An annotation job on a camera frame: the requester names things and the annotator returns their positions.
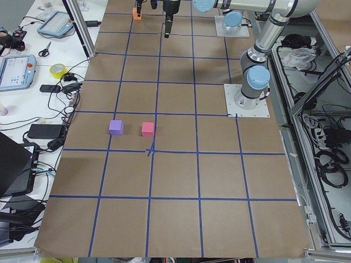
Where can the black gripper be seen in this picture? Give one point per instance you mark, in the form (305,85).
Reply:
(139,6)
(171,6)

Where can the orange foam cube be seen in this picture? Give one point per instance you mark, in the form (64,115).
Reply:
(134,13)

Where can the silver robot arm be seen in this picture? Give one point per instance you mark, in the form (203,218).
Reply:
(255,74)

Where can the black power adapter brick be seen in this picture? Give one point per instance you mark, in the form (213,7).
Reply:
(93,23)

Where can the far teach pendant tablet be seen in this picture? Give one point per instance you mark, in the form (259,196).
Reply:
(57,25)

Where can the teach pendant tablet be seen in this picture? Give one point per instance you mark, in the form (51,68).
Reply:
(17,72)
(57,25)

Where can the yellow tape roll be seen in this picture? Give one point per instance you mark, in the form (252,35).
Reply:
(58,70)

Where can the pink foam cube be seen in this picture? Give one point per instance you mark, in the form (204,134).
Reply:
(147,129)

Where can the black remote handset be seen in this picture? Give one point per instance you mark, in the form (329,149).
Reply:
(50,88)

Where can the purple foam cube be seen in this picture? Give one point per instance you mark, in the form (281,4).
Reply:
(116,127)

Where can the near teach pendant tablet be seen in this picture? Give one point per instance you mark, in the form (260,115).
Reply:
(17,72)

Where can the white crumpled cloth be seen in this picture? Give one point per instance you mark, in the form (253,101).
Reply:
(300,58)

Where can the brown paper table mat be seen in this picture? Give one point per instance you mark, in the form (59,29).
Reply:
(205,185)

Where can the large black power adapter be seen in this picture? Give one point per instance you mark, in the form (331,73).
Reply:
(44,131)

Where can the black laptop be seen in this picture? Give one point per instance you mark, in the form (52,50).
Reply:
(18,164)

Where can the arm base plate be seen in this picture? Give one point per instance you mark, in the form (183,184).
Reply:
(240,106)
(231,25)

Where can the aluminium frame post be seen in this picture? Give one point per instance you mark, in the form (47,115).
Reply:
(80,26)

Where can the black handled scissors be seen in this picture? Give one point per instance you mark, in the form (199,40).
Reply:
(44,52)

